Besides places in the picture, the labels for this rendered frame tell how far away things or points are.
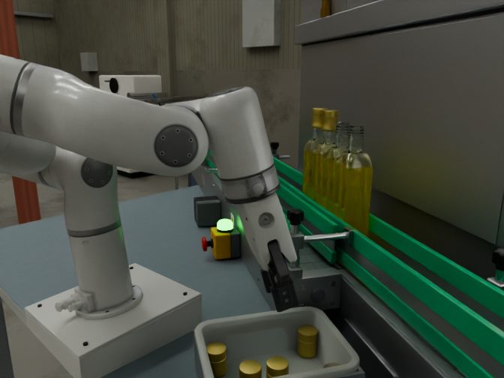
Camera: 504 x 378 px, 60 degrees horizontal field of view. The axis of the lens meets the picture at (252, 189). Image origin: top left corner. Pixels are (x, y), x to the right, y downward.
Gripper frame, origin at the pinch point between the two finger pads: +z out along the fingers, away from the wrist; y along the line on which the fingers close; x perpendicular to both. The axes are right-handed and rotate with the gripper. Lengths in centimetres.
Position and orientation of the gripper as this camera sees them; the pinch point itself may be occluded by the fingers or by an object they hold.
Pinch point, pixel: (279, 287)
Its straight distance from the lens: 64.0
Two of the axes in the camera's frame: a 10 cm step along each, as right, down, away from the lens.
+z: 2.5, 9.2, 3.0
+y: -2.2, -2.5, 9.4
